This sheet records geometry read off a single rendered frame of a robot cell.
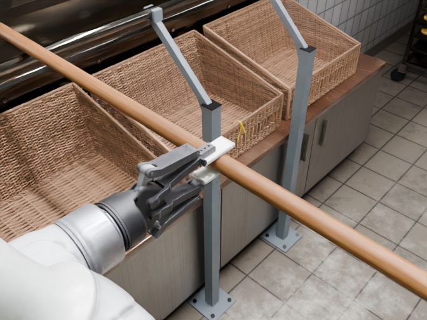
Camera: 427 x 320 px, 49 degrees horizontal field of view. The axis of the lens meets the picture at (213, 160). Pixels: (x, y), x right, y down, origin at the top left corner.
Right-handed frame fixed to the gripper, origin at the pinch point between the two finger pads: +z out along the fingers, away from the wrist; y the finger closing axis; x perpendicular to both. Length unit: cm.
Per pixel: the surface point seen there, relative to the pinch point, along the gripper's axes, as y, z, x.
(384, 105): 118, 225, -58
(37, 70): 25, 16, -91
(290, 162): 72, 85, -38
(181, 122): 60, 62, -77
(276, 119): 56, 86, -47
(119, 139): 47, 28, -70
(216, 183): 53, 39, -36
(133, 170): 57, 28, -64
